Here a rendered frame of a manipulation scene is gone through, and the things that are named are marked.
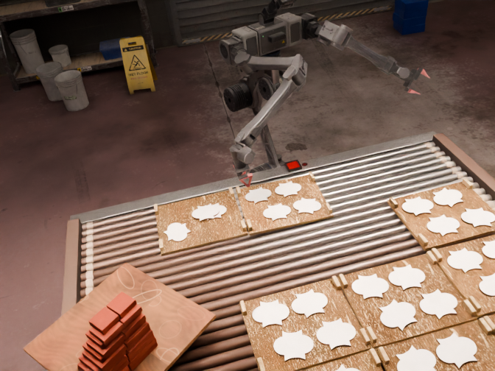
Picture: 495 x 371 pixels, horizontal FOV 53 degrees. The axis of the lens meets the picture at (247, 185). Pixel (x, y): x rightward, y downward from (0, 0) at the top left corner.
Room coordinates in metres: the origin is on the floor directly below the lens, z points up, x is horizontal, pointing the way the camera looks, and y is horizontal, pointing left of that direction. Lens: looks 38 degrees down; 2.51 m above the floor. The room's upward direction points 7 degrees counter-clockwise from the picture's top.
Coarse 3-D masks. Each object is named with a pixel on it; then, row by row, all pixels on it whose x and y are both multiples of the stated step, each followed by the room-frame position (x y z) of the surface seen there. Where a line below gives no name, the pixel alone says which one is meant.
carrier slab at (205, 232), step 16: (224, 192) 2.02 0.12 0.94; (160, 208) 1.95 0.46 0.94; (176, 208) 1.93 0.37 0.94; (192, 208) 1.92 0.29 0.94; (160, 224) 1.83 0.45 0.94; (192, 224) 1.80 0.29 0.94; (208, 224) 1.79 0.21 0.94; (224, 224) 1.77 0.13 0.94; (240, 224) 1.76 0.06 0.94; (192, 240) 1.69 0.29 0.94; (208, 240) 1.67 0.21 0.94; (224, 240) 1.67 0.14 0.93
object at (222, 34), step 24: (168, 0) 6.51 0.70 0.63; (192, 0) 6.56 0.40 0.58; (216, 0) 6.61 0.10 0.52; (240, 0) 6.64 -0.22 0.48; (264, 0) 6.67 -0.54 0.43; (312, 0) 6.75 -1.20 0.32; (336, 0) 6.78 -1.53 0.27; (360, 0) 6.83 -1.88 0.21; (384, 0) 6.87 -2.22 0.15; (192, 24) 6.53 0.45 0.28; (216, 24) 6.59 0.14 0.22; (240, 24) 6.63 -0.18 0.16
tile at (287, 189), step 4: (280, 184) 2.01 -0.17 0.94; (284, 184) 2.01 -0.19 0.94; (288, 184) 2.00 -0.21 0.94; (292, 184) 2.00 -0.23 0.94; (296, 184) 1.99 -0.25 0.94; (276, 188) 1.98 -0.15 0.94; (280, 188) 1.98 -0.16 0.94; (284, 188) 1.97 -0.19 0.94; (288, 188) 1.97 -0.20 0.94; (292, 188) 1.96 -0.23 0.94; (296, 188) 1.96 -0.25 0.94; (300, 188) 1.95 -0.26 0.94; (276, 192) 1.95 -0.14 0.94; (280, 192) 1.95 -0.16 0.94; (284, 192) 1.94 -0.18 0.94; (288, 192) 1.94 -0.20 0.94; (292, 192) 1.93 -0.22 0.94; (296, 192) 1.93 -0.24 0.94; (284, 196) 1.91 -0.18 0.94; (288, 196) 1.92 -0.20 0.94
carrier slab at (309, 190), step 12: (288, 180) 2.05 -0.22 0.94; (300, 180) 2.03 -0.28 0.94; (300, 192) 1.94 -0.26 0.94; (312, 192) 1.92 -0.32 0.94; (240, 204) 1.90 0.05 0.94; (252, 204) 1.89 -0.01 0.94; (264, 204) 1.88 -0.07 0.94; (276, 204) 1.87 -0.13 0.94; (288, 204) 1.86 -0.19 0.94; (324, 204) 1.82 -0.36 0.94; (252, 216) 1.80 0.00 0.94; (288, 216) 1.76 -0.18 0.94; (300, 216) 1.75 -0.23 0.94; (312, 216) 1.74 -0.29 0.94; (324, 216) 1.73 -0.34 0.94; (264, 228) 1.70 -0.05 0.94; (276, 228) 1.70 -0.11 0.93
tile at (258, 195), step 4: (260, 188) 2.00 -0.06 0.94; (252, 192) 1.97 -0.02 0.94; (256, 192) 1.97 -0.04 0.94; (260, 192) 1.97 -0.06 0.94; (264, 192) 1.96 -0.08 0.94; (268, 192) 1.96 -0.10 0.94; (248, 196) 1.95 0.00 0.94; (252, 196) 1.95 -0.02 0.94; (256, 196) 1.94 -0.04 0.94; (260, 196) 1.94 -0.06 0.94; (264, 196) 1.93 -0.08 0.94; (268, 196) 1.93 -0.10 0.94; (248, 200) 1.91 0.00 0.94; (252, 200) 1.91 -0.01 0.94; (256, 200) 1.91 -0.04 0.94; (260, 200) 1.90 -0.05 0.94; (264, 200) 1.90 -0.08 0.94
